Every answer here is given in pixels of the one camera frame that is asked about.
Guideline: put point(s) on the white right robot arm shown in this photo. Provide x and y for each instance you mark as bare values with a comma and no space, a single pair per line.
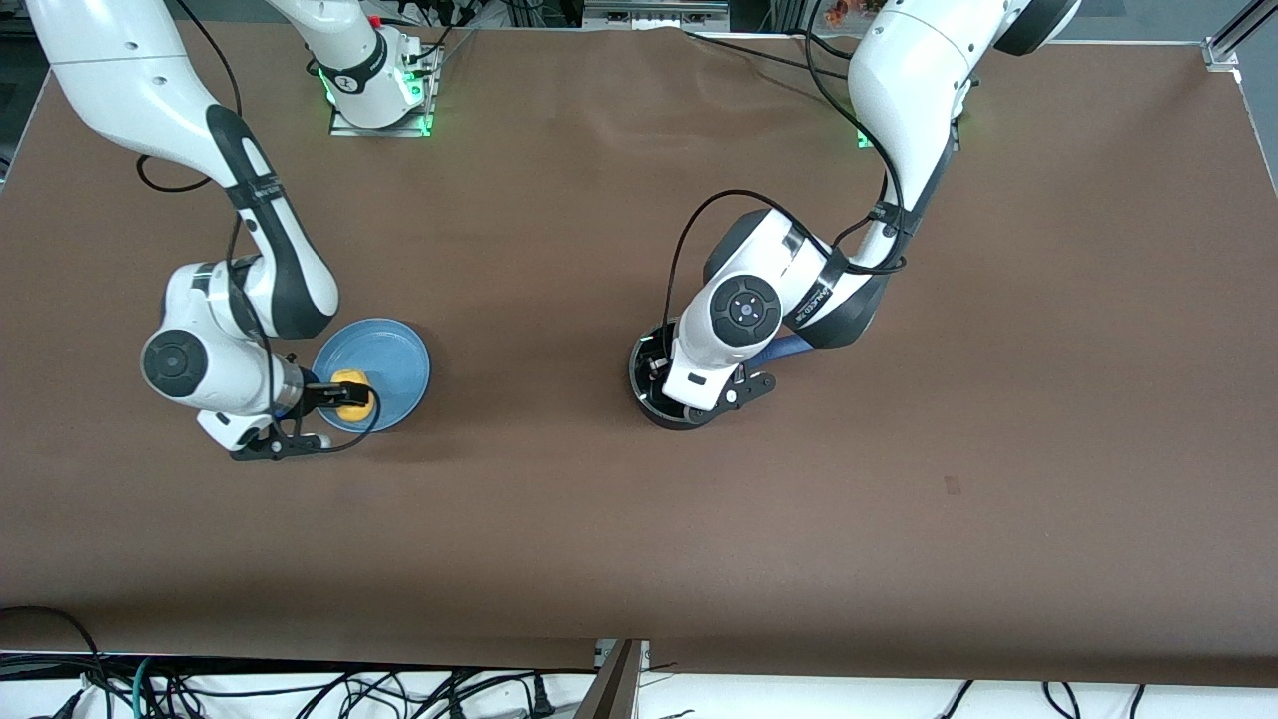
130,80

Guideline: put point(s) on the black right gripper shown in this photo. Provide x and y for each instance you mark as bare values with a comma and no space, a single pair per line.
321,396

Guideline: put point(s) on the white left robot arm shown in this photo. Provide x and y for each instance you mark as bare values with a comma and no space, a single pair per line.
909,70

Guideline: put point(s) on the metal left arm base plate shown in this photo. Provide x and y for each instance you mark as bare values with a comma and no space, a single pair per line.
863,138

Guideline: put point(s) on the black power plug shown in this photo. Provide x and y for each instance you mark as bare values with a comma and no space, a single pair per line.
541,697

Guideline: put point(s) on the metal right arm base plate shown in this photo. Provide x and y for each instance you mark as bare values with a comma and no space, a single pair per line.
344,128

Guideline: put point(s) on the yellow potato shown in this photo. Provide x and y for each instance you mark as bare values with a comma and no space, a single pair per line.
354,412

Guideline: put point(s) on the blue round plate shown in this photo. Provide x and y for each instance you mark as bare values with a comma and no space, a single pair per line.
387,352

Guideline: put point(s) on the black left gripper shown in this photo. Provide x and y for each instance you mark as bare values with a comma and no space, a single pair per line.
659,370

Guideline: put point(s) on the brown table support strut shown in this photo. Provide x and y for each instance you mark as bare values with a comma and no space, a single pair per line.
614,689

